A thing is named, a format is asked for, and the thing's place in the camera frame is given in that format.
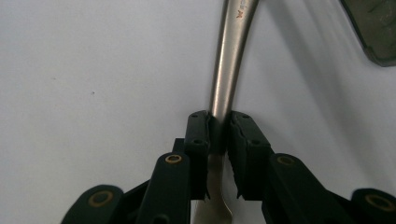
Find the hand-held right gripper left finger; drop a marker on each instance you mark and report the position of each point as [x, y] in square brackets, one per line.
[197, 149]

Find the metal chopsticks pair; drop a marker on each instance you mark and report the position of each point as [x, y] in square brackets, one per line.
[229, 62]

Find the smoky clear plastic bin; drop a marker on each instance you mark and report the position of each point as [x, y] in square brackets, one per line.
[376, 28]

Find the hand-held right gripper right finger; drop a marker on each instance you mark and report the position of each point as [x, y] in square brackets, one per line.
[249, 155]

